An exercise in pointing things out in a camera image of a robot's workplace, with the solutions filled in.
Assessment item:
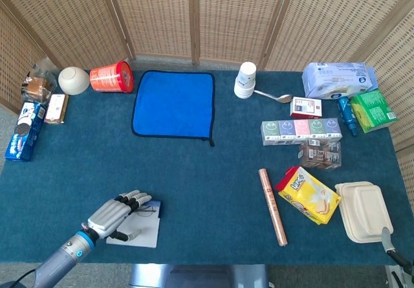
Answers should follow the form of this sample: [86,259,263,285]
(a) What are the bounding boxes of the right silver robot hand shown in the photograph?
[380,227,414,269]

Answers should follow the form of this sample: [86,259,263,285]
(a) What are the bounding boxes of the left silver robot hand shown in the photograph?
[81,190,153,243]

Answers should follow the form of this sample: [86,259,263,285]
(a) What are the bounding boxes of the thin black eyeglasses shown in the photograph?
[135,205,158,217]

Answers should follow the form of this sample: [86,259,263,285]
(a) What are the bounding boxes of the blue eyeglass case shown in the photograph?
[105,199,162,249]

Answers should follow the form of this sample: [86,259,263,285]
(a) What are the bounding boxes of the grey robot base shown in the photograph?
[128,263,270,288]

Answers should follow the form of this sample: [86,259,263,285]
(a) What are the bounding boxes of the beige lidded lunch container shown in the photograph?
[334,180,395,244]

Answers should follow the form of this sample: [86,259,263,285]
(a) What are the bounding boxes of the yellow red Lipo snack bag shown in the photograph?
[275,166,342,226]

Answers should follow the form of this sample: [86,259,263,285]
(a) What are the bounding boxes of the brown clear wrapped pack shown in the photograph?
[298,138,342,172]

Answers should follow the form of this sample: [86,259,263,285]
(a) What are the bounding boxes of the teal table mat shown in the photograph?
[0,70,414,266]

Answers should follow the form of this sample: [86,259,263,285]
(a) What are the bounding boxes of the blue Oreo cookie box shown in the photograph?
[4,102,47,162]

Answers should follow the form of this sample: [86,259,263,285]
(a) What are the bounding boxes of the small brown white box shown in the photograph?
[43,93,69,126]

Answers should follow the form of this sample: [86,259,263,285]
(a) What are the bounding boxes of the wooden rolling pin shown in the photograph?
[257,168,289,247]

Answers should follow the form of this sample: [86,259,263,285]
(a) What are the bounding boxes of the green tissue pack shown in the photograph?
[350,89,398,134]

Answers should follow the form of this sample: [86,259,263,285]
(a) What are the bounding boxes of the blue cloth black trim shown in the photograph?
[131,70,216,148]

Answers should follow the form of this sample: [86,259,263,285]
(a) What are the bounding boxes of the dark blue bottle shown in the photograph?
[337,96,358,137]

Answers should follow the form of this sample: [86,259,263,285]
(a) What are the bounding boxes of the orange tub red lid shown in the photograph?
[89,60,135,94]

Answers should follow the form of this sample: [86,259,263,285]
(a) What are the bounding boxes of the pastel pocket tissue multipack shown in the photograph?
[260,117,343,147]

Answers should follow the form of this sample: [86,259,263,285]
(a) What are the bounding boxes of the cream bowl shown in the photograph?
[58,66,91,96]

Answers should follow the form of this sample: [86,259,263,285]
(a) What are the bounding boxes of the clear bag brown cake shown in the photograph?
[21,58,59,104]

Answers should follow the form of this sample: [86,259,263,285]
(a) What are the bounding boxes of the small white red box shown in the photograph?
[289,96,323,120]

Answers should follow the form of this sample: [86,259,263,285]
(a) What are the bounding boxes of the pale blue tissue pack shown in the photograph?
[301,61,378,100]

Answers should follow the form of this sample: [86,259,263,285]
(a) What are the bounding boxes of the metal spoon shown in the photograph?
[254,89,294,104]

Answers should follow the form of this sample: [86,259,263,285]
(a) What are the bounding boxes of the stack of white paper cups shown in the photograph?
[234,61,257,100]

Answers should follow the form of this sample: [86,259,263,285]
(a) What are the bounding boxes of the woven wooden folding screen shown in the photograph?
[0,0,414,188]

